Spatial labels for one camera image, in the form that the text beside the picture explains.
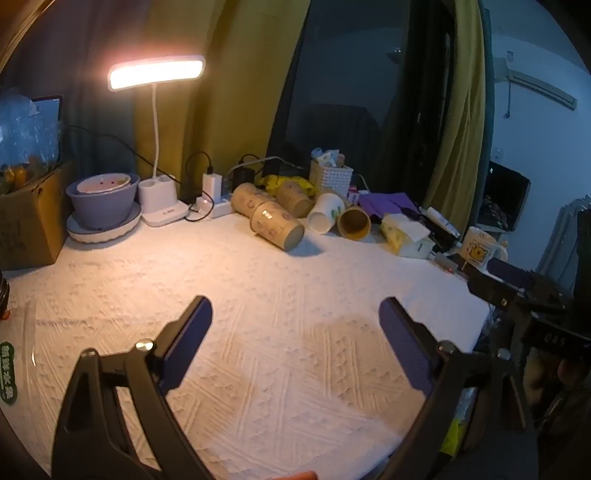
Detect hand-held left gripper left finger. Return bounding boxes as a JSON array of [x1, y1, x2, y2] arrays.
[[52, 295, 213, 480]]

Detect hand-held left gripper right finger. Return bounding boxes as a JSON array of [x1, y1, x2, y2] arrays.
[[379, 297, 539, 480]]

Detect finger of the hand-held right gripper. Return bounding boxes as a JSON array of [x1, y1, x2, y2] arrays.
[[486, 257, 536, 289], [467, 269, 527, 309]]

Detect plain brown paper cup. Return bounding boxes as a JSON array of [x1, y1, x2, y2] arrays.
[[337, 205, 372, 242]]

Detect brown printed paper cup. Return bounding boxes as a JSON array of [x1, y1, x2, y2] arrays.
[[275, 179, 315, 219], [230, 183, 274, 219], [250, 201, 305, 253]]

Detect white printed paper cup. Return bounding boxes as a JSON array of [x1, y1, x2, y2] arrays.
[[307, 192, 346, 234]]

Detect white mug with yellow bear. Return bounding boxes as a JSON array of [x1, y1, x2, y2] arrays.
[[460, 226, 509, 271]]

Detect grey hanging clothes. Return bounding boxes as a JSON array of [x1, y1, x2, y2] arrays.
[[537, 194, 591, 301]]

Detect white embossed table cloth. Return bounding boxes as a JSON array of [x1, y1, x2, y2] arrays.
[[0, 213, 491, 480]]

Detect black monitor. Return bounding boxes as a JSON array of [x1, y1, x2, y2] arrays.
[[480, 161, 532, 232]]

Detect white tube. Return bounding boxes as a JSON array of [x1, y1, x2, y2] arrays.
[[424, 206, 461, 237]]

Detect yellow tissue pack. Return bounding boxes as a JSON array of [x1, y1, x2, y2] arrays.
[[380, 213, 435, 259]]

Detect yellow green bag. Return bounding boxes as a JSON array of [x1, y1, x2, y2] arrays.
[[440, 406, 468, 457]]

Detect purple cloth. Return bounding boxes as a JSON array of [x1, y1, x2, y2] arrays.
[[357, 192, 420, 220]]

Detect white purple rimmed plate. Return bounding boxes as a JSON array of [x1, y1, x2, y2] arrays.
[[66, 202, 142, 244]]

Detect white power strip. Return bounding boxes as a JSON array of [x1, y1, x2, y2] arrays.
[[187, 194, 237, 220]]

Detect white desk lamp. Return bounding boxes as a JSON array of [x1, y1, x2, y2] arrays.
[[107, 55, 206, 227]]

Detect white charger plug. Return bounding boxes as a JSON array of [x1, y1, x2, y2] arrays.
[[202, 172, 223, 200]]

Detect purple bowl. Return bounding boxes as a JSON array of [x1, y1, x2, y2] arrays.
[[65, 173, 141, 230]]

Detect clear bottle with green label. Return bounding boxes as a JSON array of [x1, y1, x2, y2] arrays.
[[0, 271, 38, 409]]

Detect white dish with red dots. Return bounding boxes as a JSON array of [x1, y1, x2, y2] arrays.
[[76, 174, 132, 195]]

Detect yellow snack packet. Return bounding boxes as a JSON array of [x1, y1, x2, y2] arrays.
[[255, 174, 320, 198]]

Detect white woven basket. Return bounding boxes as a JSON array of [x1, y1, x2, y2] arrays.
[[308, 159, 355, 197]]

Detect white air conditioner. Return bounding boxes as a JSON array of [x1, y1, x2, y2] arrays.
[[493, 68, 579, 112]]

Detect cardboard box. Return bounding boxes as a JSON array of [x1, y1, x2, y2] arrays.
[[0, 161, 78, 272]]

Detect clear plastic bag of oranges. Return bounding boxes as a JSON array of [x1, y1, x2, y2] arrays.
[[0, 88, 63, 195]]

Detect yellow curtain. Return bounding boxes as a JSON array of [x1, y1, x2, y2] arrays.
[[131, 0, 491, 241]]

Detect black cable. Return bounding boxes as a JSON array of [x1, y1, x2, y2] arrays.
[[62, 126, 214, 222]]

